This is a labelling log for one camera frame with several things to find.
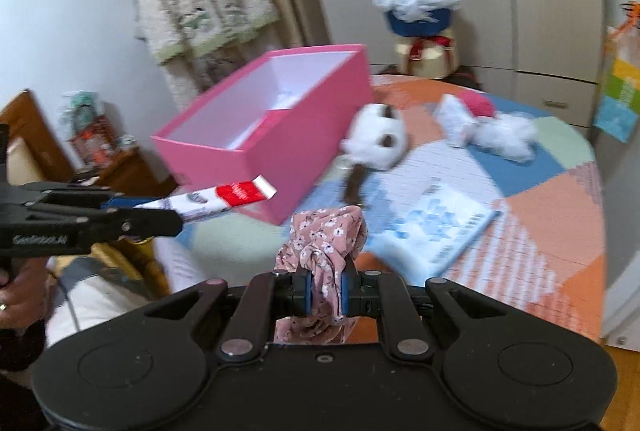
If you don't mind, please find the pink floral fabric scrunchie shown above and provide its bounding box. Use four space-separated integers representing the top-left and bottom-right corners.
274 206 368 344

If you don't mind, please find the blue white plastic bag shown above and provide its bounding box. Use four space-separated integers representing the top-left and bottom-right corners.
371 182 500 286

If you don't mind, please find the white brown cat plush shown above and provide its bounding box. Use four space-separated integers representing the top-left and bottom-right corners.
340 103 409 207

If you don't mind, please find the white wet wipes pack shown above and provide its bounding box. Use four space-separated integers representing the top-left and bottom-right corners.
433 94 477 148

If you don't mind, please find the white mesh bath sponge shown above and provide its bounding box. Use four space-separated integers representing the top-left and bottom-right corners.
472 112 538 164

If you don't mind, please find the pink fluffy pompom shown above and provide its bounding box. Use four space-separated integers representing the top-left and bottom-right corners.
458 89 496 117

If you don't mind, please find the person's left hand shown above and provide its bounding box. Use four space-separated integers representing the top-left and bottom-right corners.
1 258 49 329

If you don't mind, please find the wooden cabinet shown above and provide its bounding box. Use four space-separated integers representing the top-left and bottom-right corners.
1 90 178 196

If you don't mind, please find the patchwork tablecloth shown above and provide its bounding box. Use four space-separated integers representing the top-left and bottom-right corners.
153 68 605 344

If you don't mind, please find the pink cardboard box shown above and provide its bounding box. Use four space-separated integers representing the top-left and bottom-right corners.
152 44 373 224

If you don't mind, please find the cream knit cardigan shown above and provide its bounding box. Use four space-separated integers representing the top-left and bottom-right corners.
137 0 280 110

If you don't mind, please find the black suitcase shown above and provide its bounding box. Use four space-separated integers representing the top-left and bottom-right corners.
370 64 483 92

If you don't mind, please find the flower bouquet in blue wrap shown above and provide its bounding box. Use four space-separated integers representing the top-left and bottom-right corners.
371 0 462 79

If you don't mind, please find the colourful paper gift bag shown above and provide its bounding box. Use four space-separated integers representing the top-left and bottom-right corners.
593 1 639 143

